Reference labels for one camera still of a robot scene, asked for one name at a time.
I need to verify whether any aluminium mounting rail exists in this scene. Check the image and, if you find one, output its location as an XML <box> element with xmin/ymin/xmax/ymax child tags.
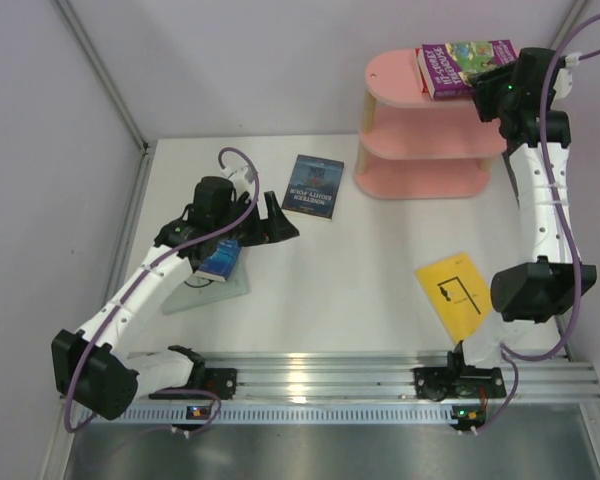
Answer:
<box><xmin>59</xmin><ymin>351</ymin><xmax>600</xmax><ymax>401</ymax></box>

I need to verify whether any pink three-tier shelf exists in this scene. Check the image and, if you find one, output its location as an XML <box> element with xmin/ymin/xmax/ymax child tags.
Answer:
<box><xmin>354</xmin><ymin>49</ymin><xmax>505</xmax><ymax>200</ymax></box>

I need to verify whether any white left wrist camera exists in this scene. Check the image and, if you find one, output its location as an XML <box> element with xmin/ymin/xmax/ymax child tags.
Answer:
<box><xmin>221</xmin><ymin>165</ymin><xmax>255</xmax><ymax>188</ymax></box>

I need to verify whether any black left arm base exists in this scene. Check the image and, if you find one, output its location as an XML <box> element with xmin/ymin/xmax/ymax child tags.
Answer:
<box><xmin>149</xmin><ymin>345</ymin><xmax>237</xmax><ymax>400</ymax></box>

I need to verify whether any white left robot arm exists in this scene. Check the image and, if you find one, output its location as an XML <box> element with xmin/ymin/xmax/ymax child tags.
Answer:
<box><xmin>51</xmin><ymin>176</ymin><xmax>299</xmax><ymax>420</ymax></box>

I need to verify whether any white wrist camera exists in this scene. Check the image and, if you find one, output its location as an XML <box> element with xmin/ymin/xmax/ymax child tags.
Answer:
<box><xmin>221</xmin><ymin>165</ymin><xmax>255</xmax><ymax>188</ymax></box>
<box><xmin>554</xmin><ymin>52</ymin><xmax>581</xmax><ymax>100</ymax></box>

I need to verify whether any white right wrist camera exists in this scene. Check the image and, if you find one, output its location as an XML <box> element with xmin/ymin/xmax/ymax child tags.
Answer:
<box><xmin>554</xmin><ymin>52</ymin><xmax>581</xmax><ymax>100</ymax></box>

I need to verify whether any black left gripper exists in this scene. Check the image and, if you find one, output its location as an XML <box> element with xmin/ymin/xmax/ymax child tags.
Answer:
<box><xmin>213</xmin><ymin>191</ymin><xmax>297</xmax><ymax>247</ymax></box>

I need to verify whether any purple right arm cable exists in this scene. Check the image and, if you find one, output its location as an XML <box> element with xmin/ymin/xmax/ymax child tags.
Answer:
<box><xmin>499</xmin><ymin>13</ymin><xmax>600</xmax><ymax>361</ymax></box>

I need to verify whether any dark blue Nineteen Eighty-Four book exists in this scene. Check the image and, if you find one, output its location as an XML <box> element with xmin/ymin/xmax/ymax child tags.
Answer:
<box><xmin>282</xmin><ymin>154</ymin><xmax>344</xmax><ymax>221</ymax></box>

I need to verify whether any purple 117-Storey Treehouse book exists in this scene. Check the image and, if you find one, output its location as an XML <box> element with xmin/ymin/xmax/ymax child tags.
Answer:
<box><xmin>420</xmin><ymin>40</ymin><xmax>517</xmax><ymax>100</ymax></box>

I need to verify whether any grey-green flat file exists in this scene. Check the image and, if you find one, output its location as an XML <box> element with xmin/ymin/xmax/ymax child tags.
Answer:
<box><xmin>160</xmin><ymin>260</ymin><xmax>249</xmax><ymax>315</ymax></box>

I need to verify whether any perforated grey cable duct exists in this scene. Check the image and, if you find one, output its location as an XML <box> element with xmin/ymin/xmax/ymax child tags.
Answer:
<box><xmin>115</xmin><ymin>402</ymin><xmax>485</xmax><ymax>425</ymax></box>

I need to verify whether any blue Jane Eyre book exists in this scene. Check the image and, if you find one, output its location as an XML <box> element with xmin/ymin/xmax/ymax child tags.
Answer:
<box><xmin>194</xmin><ymin>240</ymin><xmax>242</xmax><ymax>283</ymax></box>

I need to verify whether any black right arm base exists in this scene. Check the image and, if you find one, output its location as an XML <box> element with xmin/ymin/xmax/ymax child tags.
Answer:
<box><xmin>413</xmin><ymin>345</ymin><xmax>507</xmax><ymax>402</ymax></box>

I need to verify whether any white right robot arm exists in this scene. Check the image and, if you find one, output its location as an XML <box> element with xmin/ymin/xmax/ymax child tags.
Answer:
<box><xmin>446</xmin><ymin>47</ymin><xmax>597</xmax><ymax>397</ymax></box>

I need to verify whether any yellow hangman book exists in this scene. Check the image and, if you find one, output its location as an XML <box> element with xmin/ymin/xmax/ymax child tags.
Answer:
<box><xmin>415</xmin><ymin>253</ymin><xmax>492</xmax><ymax>344</ymax></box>

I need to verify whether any red 13-Storey Treehouse book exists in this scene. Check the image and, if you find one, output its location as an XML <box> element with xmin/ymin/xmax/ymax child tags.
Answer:
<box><xmin>415</xmin><ymin>47</ymin><xmax>429</xmax><ymax>94</ymax></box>

